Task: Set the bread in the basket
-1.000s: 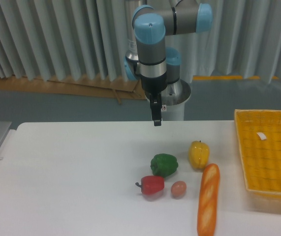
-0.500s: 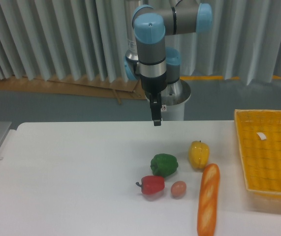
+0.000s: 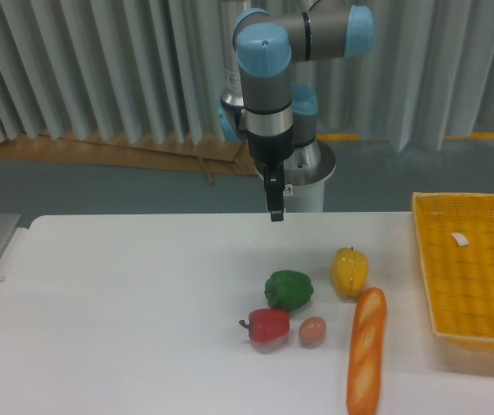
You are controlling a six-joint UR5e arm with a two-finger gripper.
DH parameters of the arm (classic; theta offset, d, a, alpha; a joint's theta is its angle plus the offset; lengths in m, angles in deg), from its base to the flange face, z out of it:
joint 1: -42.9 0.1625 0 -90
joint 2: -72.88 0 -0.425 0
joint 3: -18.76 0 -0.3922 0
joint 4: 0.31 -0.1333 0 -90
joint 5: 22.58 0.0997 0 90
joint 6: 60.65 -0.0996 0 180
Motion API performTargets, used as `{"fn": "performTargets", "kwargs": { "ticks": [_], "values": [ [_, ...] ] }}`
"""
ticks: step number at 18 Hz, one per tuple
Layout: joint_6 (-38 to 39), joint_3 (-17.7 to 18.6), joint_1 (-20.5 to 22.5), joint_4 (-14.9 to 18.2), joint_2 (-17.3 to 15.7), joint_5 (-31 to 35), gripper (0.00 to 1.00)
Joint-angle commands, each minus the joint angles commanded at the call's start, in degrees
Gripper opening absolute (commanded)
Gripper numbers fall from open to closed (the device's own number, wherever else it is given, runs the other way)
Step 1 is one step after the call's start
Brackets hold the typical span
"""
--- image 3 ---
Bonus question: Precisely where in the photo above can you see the brown egg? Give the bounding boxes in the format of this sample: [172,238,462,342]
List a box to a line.
[298,316,327,346]

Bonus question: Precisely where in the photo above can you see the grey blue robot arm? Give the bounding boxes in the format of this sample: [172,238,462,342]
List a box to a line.
[218,1,375,222]

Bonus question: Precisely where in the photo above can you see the green bell pepper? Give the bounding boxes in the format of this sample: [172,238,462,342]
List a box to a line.
[264,270,314,313]

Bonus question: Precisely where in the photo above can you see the orange baguette bread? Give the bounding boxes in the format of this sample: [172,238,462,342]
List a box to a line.
[346,287,387,414]

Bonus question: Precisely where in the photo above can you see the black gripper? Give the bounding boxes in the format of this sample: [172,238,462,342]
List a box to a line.
[247,127,294,222]

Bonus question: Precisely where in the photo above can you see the yellow bell pepper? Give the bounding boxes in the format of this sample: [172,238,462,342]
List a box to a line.
[331,247,369,298]

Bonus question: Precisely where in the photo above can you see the grey pleated curtain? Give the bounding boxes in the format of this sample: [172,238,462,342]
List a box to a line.
[0,1,494,150]

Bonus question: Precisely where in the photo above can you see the yellow woven basket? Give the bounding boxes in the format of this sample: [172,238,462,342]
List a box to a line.
[412,192,494,350]

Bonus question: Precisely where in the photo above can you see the red bell pepper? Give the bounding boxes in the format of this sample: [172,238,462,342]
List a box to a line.
[239,309,290,343]

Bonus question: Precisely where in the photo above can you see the white paper label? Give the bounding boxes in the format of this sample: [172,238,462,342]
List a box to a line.
[451,233,469,247]

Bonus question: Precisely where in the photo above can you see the brown cardboard sheet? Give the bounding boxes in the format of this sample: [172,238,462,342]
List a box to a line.
[0,132,255,183]

